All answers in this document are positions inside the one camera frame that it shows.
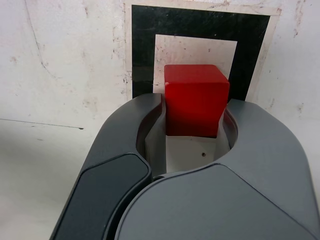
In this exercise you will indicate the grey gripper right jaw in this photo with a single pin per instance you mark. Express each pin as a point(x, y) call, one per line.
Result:
point(225, 200)

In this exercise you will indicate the black tape square outline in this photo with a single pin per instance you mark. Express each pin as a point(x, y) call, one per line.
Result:
point(142, 37)

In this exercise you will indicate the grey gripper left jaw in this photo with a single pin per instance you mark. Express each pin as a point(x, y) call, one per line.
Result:
point(110, 162)

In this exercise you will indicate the red cube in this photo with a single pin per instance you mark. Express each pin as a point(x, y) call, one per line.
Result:
point(195, 105)

